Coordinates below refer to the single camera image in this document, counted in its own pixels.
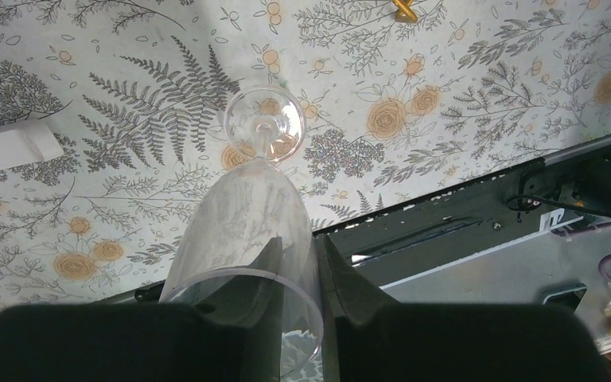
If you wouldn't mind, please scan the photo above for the floral tablecloth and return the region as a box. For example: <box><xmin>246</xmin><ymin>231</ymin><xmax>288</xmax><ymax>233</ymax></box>
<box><xmin>0</xmin><ymin>0</ymin><xmax>611</xmax><ymax>382</ymax></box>

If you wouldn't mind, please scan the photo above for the gold wire wine glass rack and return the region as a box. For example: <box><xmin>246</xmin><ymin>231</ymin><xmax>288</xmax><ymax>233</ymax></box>
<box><xmin>392</xmin><ymin>0</ymin><xmax>419</xmax><ymax>24</ymax></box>

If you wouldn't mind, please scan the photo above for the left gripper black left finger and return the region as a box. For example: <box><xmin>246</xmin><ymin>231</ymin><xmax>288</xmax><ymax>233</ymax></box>
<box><xmin>0</xmin><ymin>237</ymin><xmax>286</xmax><ymax>382</ymax></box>

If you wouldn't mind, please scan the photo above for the white plastic bar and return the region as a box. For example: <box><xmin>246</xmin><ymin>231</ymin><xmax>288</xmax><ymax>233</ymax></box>
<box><xmin>0</xmin><ymin>120</ymin><xmax>64</xmax><ymax>170</ymax></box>

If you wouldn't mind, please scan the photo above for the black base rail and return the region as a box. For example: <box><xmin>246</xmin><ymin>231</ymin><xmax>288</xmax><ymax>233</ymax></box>
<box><xmin>134</xmin><ymin>131</ymin><xmax>611</xmax><ymax>304</ymax></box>

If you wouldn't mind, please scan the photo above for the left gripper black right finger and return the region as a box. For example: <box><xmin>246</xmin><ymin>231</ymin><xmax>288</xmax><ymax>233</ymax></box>
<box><xmin>317</xmin><ymin>236</ymin><xmax>611</xmax><ymax>381</ymax></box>

